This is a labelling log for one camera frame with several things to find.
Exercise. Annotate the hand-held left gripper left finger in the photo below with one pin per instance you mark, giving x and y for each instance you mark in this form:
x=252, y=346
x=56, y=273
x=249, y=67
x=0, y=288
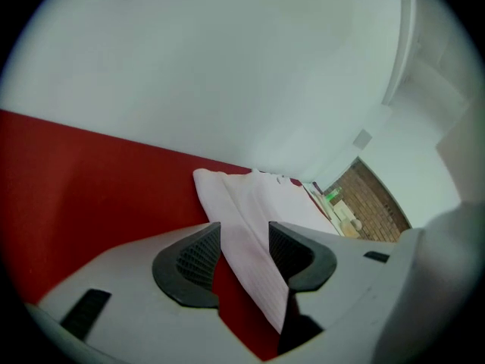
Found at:
x=170, y=275

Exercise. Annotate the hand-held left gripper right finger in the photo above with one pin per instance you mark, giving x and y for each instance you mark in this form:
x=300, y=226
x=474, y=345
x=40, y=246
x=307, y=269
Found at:
x=318, y=267

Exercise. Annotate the pink robe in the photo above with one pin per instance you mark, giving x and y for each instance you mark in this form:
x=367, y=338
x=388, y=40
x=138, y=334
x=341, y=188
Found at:
x=250, y=222

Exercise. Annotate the light wooden box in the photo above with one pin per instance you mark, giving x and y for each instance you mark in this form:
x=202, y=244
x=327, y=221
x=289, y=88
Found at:
x=350, y=230

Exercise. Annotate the white side table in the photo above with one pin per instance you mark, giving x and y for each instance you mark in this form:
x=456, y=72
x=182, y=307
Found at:
x=329, y=211

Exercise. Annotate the green plastic bottle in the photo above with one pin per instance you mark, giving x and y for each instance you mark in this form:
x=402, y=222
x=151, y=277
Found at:
x=332, y=195

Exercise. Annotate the red tablecloth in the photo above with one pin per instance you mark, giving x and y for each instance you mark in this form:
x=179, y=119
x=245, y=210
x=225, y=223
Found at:
x=94, y=184

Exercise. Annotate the white wall panel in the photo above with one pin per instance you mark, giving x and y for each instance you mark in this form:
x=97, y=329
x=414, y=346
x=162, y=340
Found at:
x=362, y=139

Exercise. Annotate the white wall pipe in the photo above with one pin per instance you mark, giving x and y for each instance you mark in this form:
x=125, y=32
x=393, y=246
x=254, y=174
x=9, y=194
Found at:
x=398, y=44

